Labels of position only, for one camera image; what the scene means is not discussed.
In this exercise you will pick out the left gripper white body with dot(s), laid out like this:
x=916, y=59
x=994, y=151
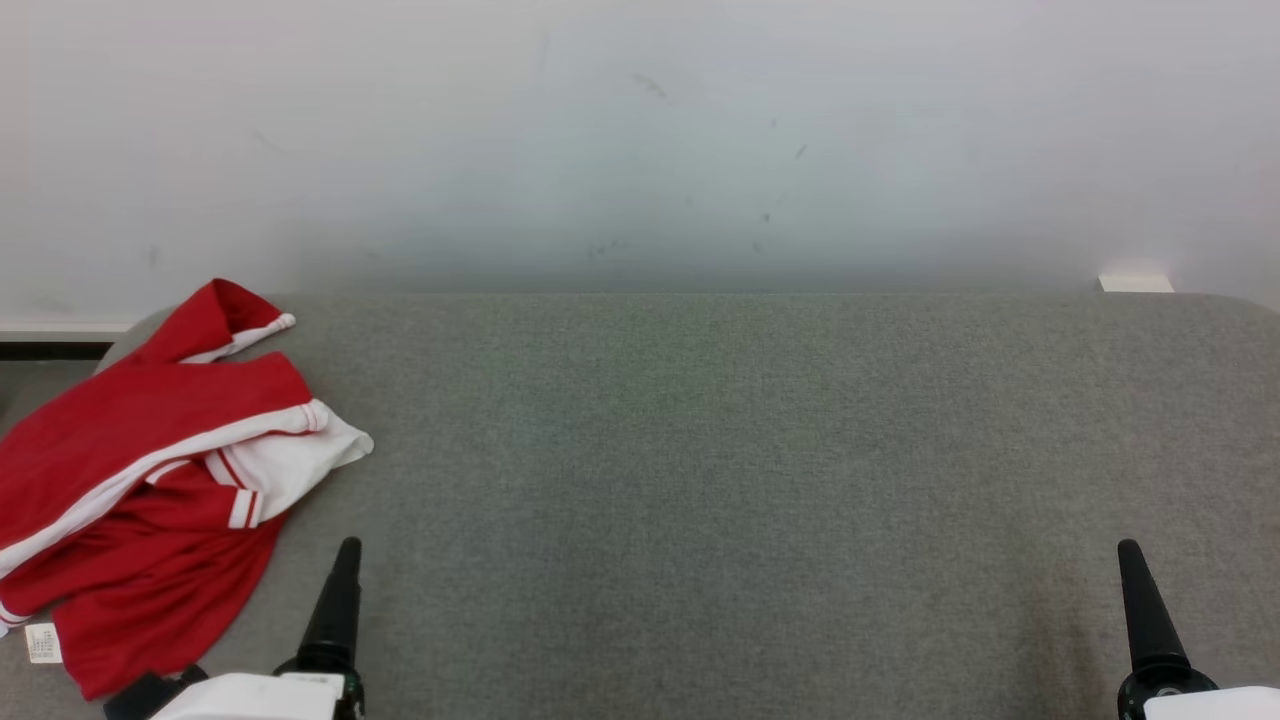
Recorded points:
x=255, y=697

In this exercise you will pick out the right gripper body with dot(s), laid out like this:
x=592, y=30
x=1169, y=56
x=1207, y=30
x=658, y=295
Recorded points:
x=1200, y=703

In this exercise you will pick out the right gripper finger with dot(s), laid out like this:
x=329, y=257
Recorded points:
x=1147, y=610

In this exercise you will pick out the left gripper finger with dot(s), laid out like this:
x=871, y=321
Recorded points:
x=338, y=600

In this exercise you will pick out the red Bulls basketball jersey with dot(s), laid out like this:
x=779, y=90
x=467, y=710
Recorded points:
x=150, y=600

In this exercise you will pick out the red shorts with white stripe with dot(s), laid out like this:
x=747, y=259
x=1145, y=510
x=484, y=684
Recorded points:
x=120, y=420

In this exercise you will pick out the white baseboard with black strip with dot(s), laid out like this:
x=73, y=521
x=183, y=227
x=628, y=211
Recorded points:
x=55, y=335

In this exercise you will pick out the white wall box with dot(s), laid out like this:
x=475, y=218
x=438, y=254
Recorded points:
x=1135, y=283

